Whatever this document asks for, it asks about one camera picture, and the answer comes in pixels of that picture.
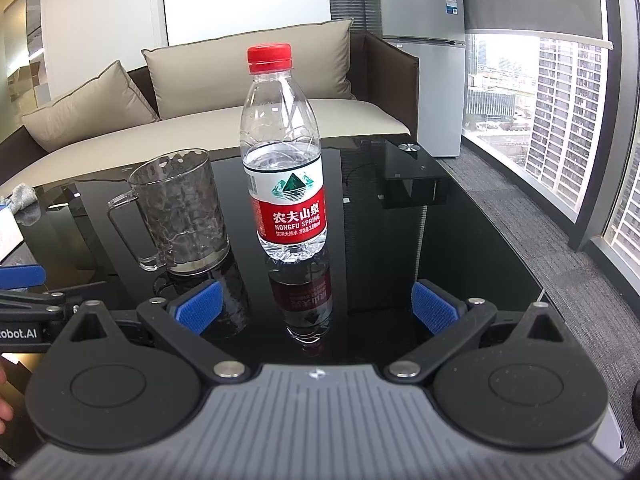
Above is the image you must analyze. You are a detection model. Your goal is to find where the red bottle cap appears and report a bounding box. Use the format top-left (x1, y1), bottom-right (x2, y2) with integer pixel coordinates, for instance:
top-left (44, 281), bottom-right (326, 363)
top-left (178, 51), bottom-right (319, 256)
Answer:
top-left (248, 43), bottom-right (293, 75)

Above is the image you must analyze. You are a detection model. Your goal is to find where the white and blue tissue box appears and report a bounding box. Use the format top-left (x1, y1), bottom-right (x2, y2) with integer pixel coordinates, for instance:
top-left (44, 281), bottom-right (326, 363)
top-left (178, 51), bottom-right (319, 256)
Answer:
top-left (0, 197), bottom-right (25, 261)

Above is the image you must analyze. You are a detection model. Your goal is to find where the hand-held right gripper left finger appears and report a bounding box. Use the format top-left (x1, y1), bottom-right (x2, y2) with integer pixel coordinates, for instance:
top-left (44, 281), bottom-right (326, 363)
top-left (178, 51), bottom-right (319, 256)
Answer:
top-left (62, 279), bottom-right (252, 385)

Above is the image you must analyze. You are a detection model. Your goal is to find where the person's left hand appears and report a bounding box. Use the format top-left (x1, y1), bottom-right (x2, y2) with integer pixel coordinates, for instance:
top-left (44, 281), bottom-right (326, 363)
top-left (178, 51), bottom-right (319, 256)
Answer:
top-left (0, 364), bottom-right (15, 435)

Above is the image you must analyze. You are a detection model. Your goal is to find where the beige sofa cushion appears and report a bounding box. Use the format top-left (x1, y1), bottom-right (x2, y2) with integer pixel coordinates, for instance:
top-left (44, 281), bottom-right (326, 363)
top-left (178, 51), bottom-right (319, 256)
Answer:
top-left (21, 60), bottom-right (161, 153)
top-left (141, 18), bottom-right (357, 121)

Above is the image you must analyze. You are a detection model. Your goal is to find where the black box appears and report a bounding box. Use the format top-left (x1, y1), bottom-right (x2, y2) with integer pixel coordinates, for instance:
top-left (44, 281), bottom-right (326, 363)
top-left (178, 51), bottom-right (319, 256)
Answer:
top-left (377, 160), bottom-right (449, 210)

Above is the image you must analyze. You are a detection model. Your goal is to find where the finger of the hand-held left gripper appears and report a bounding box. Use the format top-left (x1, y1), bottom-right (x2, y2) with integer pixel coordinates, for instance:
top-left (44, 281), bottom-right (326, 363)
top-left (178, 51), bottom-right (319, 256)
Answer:
top-left (0, 265), bottom-right (47, 291)
top-left (0, 282), bottom-right (107, 318)

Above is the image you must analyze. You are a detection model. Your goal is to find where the clear plastic water bottle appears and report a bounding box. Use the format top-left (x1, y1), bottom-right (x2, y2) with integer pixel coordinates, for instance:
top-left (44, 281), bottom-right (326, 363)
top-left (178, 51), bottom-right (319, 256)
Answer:
top-left (240, 67), bottom-right (329, 262)

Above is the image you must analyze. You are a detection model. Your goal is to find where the glass window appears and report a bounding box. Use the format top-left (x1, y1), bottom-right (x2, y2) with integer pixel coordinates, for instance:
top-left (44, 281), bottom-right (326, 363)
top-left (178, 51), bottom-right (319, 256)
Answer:
top-left (462, 30), bottom-right (640, 281)

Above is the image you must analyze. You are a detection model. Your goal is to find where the cardboard box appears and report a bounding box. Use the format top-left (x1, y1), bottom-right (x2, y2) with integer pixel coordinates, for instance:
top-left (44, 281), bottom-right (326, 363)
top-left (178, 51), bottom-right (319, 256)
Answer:
top-left (9, 62), bottom-right (51, 101)

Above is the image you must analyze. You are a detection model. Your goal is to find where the silver fridge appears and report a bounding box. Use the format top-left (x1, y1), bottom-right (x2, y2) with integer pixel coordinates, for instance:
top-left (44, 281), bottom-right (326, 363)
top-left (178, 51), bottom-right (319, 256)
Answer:
top-left (365, 0), bottom-right (468, 158)

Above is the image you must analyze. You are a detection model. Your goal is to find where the grey cloth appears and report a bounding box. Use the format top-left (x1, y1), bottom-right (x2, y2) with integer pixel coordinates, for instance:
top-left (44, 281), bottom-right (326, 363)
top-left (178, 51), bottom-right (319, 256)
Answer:
top-left (10, 183), bottom-right (42, 226)

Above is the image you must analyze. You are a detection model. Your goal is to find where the beige and brown sofa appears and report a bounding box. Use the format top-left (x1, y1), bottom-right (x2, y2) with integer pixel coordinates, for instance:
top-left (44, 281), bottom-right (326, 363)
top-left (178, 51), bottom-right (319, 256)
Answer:
top-left (0, 17), bottom-right (420, 201)

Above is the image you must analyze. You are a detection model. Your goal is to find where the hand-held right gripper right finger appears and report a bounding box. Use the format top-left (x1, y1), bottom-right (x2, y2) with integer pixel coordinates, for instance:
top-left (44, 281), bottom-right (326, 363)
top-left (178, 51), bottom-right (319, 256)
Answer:
top-left (382, 278), bottom-right (569, 385)

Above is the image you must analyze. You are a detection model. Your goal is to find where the clear glass mug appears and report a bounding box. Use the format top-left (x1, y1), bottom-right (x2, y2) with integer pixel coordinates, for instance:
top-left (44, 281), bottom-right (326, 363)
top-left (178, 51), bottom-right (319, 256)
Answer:
top-left (107, 148), bottom-right (231, 276)

